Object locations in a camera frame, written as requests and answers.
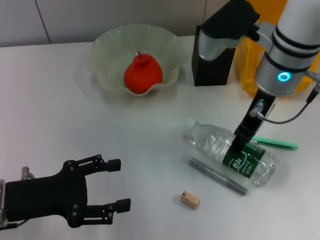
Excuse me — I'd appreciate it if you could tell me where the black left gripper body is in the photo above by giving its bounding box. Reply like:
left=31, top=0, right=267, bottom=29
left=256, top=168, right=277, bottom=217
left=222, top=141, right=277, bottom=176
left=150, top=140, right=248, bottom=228
left=4, top=159, right=88, bottom=228

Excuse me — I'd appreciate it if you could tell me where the green white pen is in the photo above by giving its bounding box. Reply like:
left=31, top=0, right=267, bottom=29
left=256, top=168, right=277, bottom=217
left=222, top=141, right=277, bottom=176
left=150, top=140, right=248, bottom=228
left=251, top=136, right=299, bottom=151

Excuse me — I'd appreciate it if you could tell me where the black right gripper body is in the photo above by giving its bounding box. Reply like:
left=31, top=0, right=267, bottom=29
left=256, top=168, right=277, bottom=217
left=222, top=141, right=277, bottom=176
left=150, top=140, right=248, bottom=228
left=233, top=89, right=278, bottom=138

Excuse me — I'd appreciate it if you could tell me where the grey marker pen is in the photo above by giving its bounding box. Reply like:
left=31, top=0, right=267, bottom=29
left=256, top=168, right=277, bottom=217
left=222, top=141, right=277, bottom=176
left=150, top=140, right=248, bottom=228
left=187, top=157, right=249, bottom=196

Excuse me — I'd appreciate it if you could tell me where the red-orange orange fruit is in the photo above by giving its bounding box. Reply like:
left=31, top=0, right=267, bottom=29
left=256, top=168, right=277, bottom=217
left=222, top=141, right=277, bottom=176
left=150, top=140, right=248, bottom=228
left=123, top=50, right=164, bottom=95

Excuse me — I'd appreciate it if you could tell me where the right gripper cable with plug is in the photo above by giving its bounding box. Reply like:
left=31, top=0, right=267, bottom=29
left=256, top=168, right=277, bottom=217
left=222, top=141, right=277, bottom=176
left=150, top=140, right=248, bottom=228
left=251, top=84, right=320, bottom=125

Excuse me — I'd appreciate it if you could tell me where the yellow plastic bin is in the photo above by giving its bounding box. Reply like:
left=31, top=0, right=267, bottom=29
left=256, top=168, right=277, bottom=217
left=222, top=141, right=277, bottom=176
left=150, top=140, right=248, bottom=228
left=232, top=0, right=320, bottom=97

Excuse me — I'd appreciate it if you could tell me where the pale green glass fruit bowl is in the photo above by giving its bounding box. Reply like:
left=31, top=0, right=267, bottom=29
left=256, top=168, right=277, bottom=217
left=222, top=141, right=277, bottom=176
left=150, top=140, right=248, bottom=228
left=87, top=23, right=189, bottom=98

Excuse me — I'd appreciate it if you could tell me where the clear green-label water bottle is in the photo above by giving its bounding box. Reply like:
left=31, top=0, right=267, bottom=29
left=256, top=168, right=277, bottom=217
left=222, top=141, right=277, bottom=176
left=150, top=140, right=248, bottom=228
left=184, top=118, right=280, bottom=186

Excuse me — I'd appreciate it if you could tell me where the black mesh pen holder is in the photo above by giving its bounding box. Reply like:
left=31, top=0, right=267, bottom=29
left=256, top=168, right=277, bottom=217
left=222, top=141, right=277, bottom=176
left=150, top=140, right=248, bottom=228
left=191, top=24, right=237, bottom=87

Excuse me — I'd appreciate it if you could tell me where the small beige cork piece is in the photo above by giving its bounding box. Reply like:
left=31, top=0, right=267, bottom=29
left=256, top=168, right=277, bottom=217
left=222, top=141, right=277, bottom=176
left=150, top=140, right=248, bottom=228
left=179, top=191, right=202, bottom=210

